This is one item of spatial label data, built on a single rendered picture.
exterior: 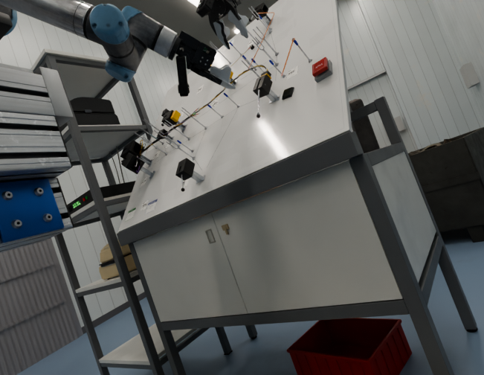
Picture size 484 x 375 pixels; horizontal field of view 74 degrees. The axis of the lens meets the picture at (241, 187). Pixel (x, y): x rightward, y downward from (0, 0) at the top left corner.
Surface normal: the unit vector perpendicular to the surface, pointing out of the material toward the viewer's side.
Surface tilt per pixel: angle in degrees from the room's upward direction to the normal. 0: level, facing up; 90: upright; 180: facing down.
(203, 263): 90
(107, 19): 90
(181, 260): 90
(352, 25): 90
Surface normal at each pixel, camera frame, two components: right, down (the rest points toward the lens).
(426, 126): -0.44, 0.11
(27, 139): 0.83, -0.33
